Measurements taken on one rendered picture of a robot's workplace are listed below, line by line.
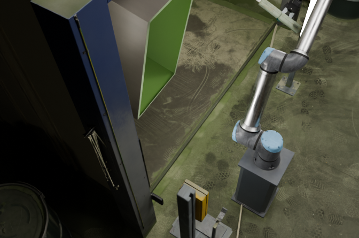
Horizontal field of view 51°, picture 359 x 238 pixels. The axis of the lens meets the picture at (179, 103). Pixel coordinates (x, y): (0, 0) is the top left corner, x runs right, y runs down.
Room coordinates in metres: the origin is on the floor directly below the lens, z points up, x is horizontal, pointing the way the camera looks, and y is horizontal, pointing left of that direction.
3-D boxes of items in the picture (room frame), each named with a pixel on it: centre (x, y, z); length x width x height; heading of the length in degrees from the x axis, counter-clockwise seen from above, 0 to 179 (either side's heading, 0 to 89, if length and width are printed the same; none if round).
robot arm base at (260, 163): (1.28, -0.61, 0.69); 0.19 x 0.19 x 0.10
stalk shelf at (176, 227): (0.74, -0.09, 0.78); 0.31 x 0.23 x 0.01; 54
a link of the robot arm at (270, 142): (1.28, -0.60, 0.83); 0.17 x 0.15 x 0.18; 57
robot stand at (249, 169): (1.28, -0.61, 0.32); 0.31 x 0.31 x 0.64; 54
